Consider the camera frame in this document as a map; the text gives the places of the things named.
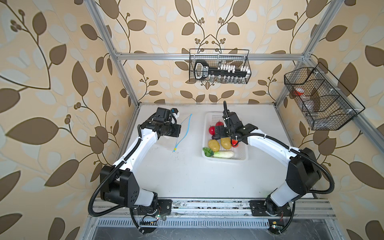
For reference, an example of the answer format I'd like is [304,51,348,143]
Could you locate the clear zip top bag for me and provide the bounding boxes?
[157,114,193,153]

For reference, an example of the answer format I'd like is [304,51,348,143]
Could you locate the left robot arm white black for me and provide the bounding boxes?
[88,108,182,217]

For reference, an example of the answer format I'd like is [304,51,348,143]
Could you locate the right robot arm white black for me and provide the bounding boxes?
[215,101,335,208]

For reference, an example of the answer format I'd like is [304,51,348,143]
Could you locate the red yellow mango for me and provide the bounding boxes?
[231,139,239,148]

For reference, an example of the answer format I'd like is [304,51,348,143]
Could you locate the yellow potato right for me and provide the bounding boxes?
[221,137,232,150]

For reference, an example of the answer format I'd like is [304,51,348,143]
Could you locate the yellow potato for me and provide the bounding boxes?
[221,137,232,150]
[208,140,220,152]

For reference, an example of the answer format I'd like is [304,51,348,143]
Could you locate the white plastic perforated basket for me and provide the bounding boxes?
[202,112,249,163]

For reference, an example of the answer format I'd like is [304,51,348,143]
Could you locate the yellow potato left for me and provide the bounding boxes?
[208,140,220,152]

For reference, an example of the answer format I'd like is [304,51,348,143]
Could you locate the white radish green leaves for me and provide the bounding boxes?
[203,147,235,159]

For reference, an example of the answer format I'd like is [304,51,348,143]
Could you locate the black white tool in basket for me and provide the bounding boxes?
[192,60,252,80]

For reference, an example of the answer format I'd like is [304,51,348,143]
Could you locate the red capped bottle in basket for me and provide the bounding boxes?
[292,88,306,98]

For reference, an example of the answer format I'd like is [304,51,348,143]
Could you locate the black wire basket back wall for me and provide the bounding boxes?
[189,48,252,85]

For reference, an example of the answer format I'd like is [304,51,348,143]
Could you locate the black wire basket wall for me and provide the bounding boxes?
[189,48,252,85]
[284,62,366,131]

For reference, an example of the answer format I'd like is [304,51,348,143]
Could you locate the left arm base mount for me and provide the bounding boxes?
[130,199,173,235]

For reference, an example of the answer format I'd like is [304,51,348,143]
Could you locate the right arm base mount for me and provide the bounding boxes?
[249,199,296,236]

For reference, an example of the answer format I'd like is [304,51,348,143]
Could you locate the black wire basket right wall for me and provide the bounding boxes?
[284,62,366,131]

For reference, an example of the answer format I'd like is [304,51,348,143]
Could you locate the aluminium frame rail front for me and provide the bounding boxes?
[86,197,337,220]

